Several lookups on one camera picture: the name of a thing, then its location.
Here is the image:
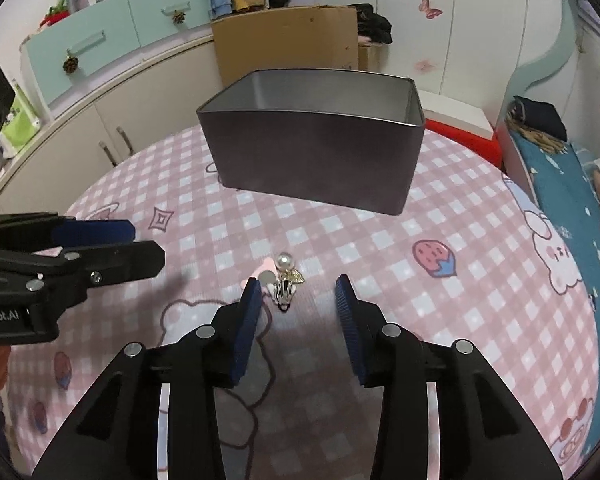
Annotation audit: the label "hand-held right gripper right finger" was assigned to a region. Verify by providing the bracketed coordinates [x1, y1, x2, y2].
[334, 274, 564, 480]

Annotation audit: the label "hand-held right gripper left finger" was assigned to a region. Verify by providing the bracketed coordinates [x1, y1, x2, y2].
[32, 278, 262, 480]

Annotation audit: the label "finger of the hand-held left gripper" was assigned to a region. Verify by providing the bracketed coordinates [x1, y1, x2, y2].
[0, 213, 135, 254]
[0, 240, 165, 307]

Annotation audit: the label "pearl charm brooch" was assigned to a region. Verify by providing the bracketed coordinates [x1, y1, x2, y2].
[272, 252, 306, 311]

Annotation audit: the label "grey metal box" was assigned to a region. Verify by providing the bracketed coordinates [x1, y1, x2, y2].
[196, 68, 426, 217]

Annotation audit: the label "pink checkered tablecloth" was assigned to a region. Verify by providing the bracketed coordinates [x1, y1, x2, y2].
[5, 124, 600, 480]

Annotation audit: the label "cream curved cabinet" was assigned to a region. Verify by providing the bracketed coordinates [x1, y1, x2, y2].
[0, 25, 231, 221]

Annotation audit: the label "green white bag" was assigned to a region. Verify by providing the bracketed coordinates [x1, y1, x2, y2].
[0, 79, 42, 158]

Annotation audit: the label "large mint drawer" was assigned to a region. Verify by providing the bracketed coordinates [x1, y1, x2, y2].
[26, 16, 132, 107]

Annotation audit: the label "red stool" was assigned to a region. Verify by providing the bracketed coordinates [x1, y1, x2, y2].
[424, 117, 504, 172]

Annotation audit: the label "red strawberry plush toy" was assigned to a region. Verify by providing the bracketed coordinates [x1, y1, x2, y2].
[40, 0, 72, 28]

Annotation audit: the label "white board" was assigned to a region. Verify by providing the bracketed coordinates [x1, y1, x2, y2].
[420, 94, 497, 142]

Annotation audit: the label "small mint drawer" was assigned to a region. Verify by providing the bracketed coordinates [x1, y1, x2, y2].
[126, 0, 214, 37]

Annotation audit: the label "blue printed bedsheet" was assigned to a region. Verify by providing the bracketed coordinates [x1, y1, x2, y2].
[511, 127, 600, 441]

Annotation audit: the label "large cardboard box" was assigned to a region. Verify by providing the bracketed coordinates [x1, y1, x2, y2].
[211, 4, 359, 90]

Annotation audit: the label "folded tan clothes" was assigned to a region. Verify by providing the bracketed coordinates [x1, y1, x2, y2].
[522, 127, 570, 155]

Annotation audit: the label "small cardboard box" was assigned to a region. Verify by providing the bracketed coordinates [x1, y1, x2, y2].
[357, 44, 382, 74]

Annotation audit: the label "folded black clothes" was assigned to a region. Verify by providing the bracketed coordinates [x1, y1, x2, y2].
[510, 96, 568, 142]

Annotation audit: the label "white wardrobe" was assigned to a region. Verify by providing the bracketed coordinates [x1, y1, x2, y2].
[280, 0, 567, 113]

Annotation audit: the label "black bag on box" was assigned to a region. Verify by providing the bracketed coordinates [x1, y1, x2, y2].
[352, 3, 394, 46]

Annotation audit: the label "mint bunk bed frame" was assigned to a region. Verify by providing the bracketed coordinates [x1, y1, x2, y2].
[495, 0, 600, 211]

